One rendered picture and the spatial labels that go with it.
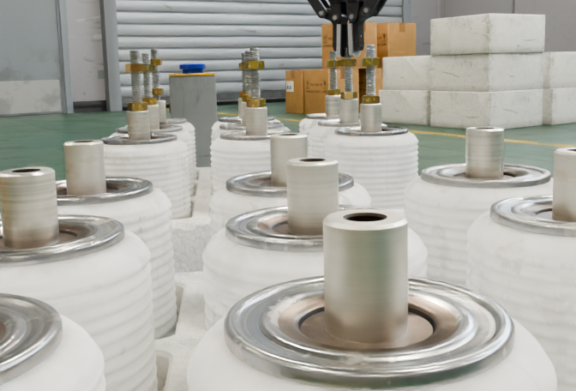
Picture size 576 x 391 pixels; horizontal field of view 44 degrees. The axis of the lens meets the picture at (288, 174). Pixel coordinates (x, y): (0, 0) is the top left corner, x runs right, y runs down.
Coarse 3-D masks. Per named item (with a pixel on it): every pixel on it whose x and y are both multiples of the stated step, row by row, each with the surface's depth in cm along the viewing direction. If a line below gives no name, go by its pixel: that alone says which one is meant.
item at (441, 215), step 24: (408, 192) 43; (432, 192) 41; (456, 192) 40; (480, 192) 39; (504, 192) 39; (528, 192) 39; (552, 192) 40; (408, 216) 43; (432, 216) 41; (456, 216) 40; (432, 240) 41; (456, 240) 40; (432, 264) 41; (456, 264) 40
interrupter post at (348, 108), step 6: (342, 102) 84; (348, 102) 84; (354, 102) 84; (342, 108) 84; (348, 108) 84; (354, 108) 84; (342, 114) 85; (348, 114) 84; (354, 114) 84; (342, 120) 85; (348, 120) 84; (354, 120) 84
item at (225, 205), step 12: (216, 192) 42; (228, 192) 41; (348, 192) 40; (360, 192) 41; (216, 204) 40; (228, 204) 39; (240, 204) 39; (252, 204) 39; (264, 204) 38; (276, 204) 38; (348, 204) 39; (360, 204) 40; (216, 216) 40; (228, 216) 39; (216, 228) 40
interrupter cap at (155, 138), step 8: (112, 136) 73; (120, 136) 73; (152, 136) 74; (160, 136) 73; (168, 136) 73; (176, 136) 71; (112, 144) 69; (120, 144) 68; (128, 144) 68; (136, 144) 68
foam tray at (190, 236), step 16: (208, 176) 95; (208, 192) 82; (192, 208) 78; (208, 208) 73; (176, 224) 66; (192, 224) 66; (208, 224) 66; (176, 240) 66; (192, 240) 66; (208, 240) 66; (176, 256) 66; (192, 256) 66; (176, 272) 66
